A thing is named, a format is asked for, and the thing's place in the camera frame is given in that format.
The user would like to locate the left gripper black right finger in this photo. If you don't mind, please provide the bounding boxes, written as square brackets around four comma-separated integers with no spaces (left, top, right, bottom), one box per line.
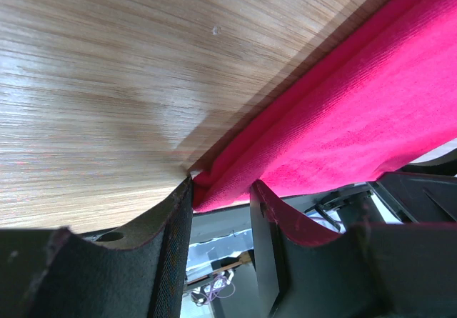
[250,181,456,317]

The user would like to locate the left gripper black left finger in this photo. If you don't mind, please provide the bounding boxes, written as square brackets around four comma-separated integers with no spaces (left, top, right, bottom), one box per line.
[1,179,193,317]

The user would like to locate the magenta pink t-shirt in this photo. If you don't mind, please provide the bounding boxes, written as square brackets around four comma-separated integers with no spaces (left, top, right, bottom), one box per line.
[193,0,456,212]

